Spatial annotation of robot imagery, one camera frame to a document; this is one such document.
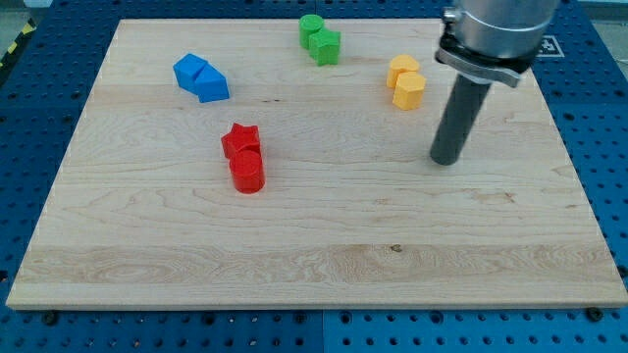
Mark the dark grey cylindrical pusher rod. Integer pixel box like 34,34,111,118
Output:
430,75,491,166

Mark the silver black tool mount flange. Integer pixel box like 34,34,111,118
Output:
435,33,533,87

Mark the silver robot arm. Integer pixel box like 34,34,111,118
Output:
430,0,558,166

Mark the yellow hexagon block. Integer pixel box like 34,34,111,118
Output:
392,72,427,111

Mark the yellow heart block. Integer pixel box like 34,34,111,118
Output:
386,54,420,88

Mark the white fiducial marker sticker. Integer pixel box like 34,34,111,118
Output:
538,34,565,58

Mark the green star block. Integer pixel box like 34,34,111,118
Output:
308,28,341,66

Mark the green cylinder block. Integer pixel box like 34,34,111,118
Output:
298,14,324,49

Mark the red star block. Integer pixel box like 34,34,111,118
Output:
221,123,261,159

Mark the red cylinder block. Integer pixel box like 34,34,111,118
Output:
230,150,265,194

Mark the blue wedge block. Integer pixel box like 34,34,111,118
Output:
194,64,230,103

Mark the light wooden board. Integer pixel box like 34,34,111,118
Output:
7,20,627,311

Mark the blue cube block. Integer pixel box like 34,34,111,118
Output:
173,53,207,94

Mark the yellow black hazard tape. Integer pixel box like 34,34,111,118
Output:
1,18,37,71

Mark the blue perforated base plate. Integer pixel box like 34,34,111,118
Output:
1,1,627,352

